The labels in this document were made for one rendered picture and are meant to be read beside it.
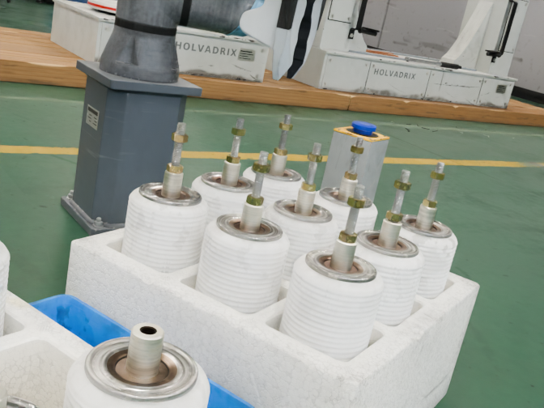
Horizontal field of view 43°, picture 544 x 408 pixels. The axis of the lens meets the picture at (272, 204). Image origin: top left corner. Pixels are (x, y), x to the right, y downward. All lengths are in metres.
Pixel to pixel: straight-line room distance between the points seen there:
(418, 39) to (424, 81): 3.59
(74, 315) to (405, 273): 0.39
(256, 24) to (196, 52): 2.34
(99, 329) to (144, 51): 0.63
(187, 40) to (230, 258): 2.33
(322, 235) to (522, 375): 0.50
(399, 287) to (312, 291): 0.14
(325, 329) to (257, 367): 0.08
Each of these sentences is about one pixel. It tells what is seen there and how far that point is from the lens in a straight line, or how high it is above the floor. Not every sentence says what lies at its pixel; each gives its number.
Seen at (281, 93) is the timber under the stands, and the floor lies 0.05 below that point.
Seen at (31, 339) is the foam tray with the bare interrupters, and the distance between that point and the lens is 0.66.
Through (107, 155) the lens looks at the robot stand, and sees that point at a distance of 1.34.
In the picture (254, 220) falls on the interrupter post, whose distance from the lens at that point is 0.77.
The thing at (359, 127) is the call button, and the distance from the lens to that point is 1.13.
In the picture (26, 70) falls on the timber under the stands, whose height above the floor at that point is 0.05.
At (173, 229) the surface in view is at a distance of 0.81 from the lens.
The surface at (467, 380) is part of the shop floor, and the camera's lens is 1.15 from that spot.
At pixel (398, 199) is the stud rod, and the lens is 0.82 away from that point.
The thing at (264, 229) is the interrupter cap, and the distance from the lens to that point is 0.79.
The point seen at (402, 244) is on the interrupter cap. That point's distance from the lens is 0.85.
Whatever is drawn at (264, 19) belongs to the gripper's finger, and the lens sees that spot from 0.71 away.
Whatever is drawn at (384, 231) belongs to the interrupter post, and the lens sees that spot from 0.82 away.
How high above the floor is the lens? 0.51
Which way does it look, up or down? 17 degrees down
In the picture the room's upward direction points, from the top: 12 degrees clockwise
